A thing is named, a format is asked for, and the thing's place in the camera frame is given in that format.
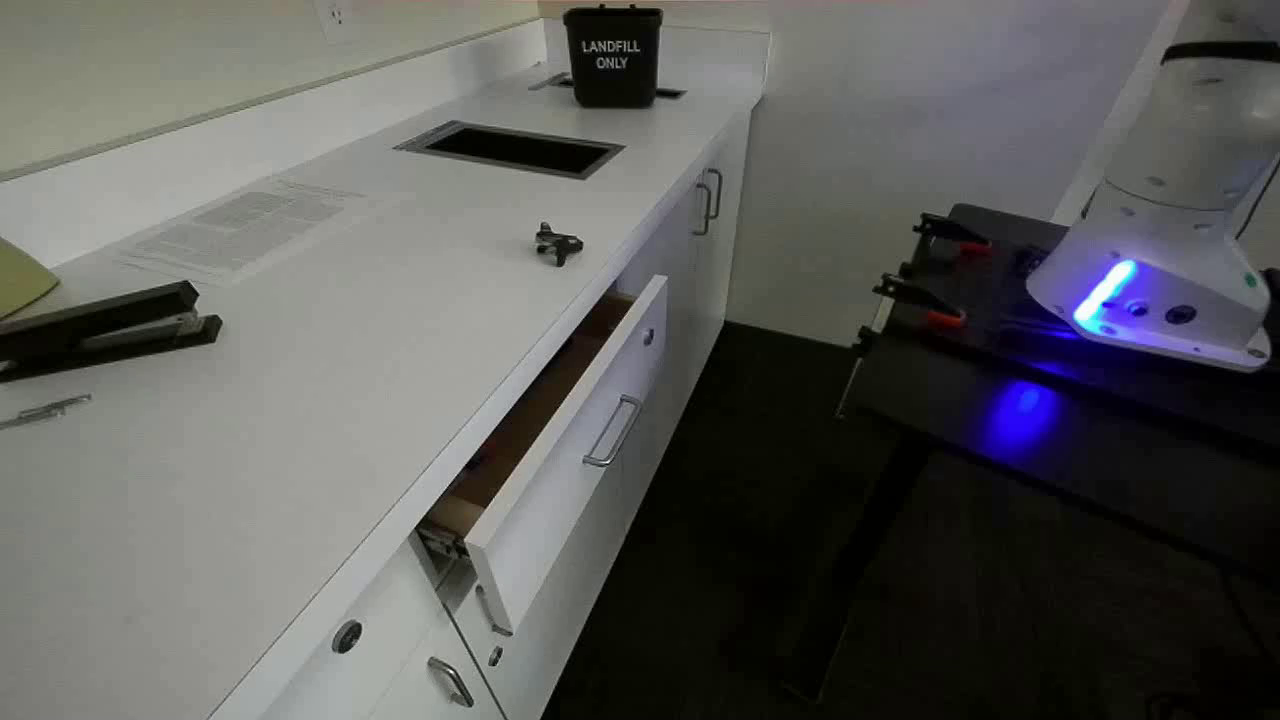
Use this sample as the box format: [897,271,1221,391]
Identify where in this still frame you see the white drawer with wooden interior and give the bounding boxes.
[412,271,674,642]

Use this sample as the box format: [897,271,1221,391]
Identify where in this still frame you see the white drawer with lock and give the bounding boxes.
[252,532,472,720]

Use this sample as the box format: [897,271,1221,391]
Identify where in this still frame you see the narrow white cabinet door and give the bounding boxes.
[612,167,722,445]

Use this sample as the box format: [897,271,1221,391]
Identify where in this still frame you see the black binder clip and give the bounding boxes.
[531,219,588,271]

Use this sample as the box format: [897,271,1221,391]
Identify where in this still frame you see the large rectangular counter opening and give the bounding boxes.
[396,118,627,186]

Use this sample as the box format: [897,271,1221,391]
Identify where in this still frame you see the red black clamp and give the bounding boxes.
[871,271,973,338]
[912,211,997,263]

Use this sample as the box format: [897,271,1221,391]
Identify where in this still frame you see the black landfill bin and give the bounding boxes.
[559,4,669,113]

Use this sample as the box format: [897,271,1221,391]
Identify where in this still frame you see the white printed paper sheet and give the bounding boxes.
[114,175,363,277]

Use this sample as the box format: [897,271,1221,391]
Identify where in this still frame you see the black robot table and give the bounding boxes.
[773,200,1280,698]

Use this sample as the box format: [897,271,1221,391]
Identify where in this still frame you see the black stapler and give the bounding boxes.
[0,277,226,387]

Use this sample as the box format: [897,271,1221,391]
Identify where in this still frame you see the silver pen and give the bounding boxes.
[0,387,94,434]

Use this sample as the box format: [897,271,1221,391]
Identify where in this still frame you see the yellow-green folder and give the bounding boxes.
[0,236,65,326]

